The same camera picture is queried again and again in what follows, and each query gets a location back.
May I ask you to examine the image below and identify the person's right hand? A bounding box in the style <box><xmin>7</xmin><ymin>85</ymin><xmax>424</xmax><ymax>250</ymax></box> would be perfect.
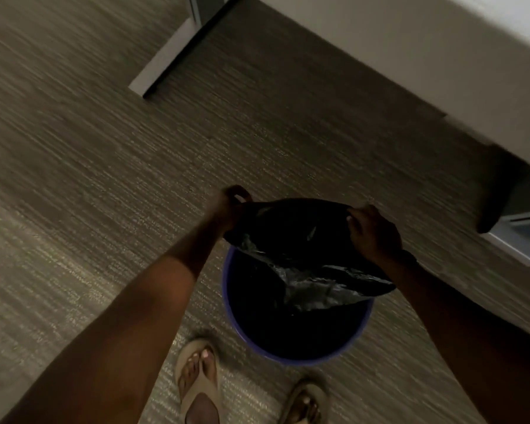
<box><xmin>346</xmin><ymin>204</ymin><xmax>403</xmax><ymax>266</ymax></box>

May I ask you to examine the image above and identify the person's left hand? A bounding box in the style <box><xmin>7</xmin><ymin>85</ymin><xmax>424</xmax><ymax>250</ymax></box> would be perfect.
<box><xmin>204</xmin><ymin>185</ymin><xmax>253</xmax><ymax>238</ymax></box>

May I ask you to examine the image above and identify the black plastic trash bag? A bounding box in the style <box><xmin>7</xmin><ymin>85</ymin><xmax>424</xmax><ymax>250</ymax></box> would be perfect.
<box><xmin>223</xmin><ymin>198</ymin><xmax>397</xmax><ymax>312</ymax></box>

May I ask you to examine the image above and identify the person's left forearm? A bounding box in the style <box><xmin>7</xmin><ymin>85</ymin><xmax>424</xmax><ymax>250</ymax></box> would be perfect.
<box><xmin>0</xmin><ymin>223</ymin><xmax>223</xmax><ymax>424</ymax></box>

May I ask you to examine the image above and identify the person's right forearm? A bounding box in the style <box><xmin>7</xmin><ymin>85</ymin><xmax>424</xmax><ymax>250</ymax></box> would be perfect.
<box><xmin>377</xmin><ymin>249</ymin><xmax>530</xmax><ymax>424</ymax></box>

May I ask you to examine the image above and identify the blue round trash bin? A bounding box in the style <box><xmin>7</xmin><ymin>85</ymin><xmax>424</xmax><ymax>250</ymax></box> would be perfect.
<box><xmin>222</xmin><ymin>245</ymin><xmax>375</xmax><ymax>366</ymax></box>

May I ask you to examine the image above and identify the grey desk leg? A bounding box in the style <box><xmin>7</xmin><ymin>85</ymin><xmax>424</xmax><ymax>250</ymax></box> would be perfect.
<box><xmin>128</xmin><ymin>0</ymin><xmax>237</xmax><ymax>100</ymax></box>

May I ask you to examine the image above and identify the grey desk foot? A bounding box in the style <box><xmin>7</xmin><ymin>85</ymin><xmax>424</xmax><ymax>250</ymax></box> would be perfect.
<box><xmin>476</xmin><ymin>170</ymin><xmax>530</xmax><ymax>267</ymax></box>

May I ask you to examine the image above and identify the white desk panel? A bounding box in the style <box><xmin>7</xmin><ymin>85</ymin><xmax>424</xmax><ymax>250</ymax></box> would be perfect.
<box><xmin>252</xmin><ymin>0</ymin><xmax>530</xmax><ymax>176</ymax></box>

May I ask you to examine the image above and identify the person's left foot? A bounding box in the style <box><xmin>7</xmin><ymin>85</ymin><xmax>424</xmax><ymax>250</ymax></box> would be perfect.
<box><xmin>178</xmin><ymin>347</ymin><xmax>221</xmax><ymax>424</ymax></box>

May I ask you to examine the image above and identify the person's foot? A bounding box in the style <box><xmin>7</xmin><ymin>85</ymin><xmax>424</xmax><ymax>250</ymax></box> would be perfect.
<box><xmin>287</xmin><ymin>390</ymin><xmax>321</xmax><ymax>424</ymax></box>
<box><xmin>178</xmin><ymin>347</ymin><xmax>221</xmax><ymax>424</ymax></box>

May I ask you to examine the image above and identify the beige sandal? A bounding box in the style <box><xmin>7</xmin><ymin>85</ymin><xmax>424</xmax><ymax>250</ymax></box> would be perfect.
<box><xmin>175</xmin><ymin>339</ymin><xmax>224</xmax><ymax>424</ymax></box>
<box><xmin>277</xmin><ymin>379</ymin><xmax>330</xmax><ymax>424</ymax></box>

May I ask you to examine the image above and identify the person's right foot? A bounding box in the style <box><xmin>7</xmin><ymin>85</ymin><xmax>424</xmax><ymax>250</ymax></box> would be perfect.
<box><xmin>287</xmin><ymin>390</ymin><xmax>321</xmax><ymax>424</ymax></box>

